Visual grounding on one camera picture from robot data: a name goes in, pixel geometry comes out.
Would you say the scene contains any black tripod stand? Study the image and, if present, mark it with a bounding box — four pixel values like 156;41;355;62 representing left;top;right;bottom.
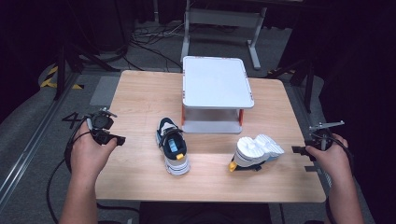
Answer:
53;38;120;102
266;57;316;115

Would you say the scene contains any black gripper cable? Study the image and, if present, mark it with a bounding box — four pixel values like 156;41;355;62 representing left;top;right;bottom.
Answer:
323;132;357;224
46;117;92;224

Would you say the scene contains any person's left hand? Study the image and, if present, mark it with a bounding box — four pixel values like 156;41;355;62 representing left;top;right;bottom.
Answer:
69;122;120;189

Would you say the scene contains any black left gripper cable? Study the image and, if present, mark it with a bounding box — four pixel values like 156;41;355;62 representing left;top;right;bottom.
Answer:
46;117;92;224

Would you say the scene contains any white two-tier shoe rack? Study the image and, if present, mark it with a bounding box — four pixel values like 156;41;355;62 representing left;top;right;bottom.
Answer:
180;55;256;135

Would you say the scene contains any grey metal desk frame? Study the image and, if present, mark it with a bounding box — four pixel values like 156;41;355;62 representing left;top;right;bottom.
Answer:
179;0;269;71

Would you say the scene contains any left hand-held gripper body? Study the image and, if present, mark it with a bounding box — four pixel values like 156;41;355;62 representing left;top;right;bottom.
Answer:
84;106;119;147

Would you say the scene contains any navy and white sneaker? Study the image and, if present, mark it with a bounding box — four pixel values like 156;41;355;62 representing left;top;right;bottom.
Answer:
155;117;191;176
228;133;286;173

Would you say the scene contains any black floor cable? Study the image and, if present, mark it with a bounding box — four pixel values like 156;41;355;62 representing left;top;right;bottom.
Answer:
126;26;185;73

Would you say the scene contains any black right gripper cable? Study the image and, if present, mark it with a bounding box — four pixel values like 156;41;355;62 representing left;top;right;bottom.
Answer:
323;132;357;224

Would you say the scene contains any person's right hand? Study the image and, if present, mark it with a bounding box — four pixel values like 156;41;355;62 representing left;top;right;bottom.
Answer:
305;133;353;191

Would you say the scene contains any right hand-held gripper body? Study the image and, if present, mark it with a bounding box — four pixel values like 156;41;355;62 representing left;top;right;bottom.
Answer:
305;120;346;152

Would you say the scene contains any grey metal floor rail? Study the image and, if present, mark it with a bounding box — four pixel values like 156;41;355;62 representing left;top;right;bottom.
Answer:
0;73;80;206

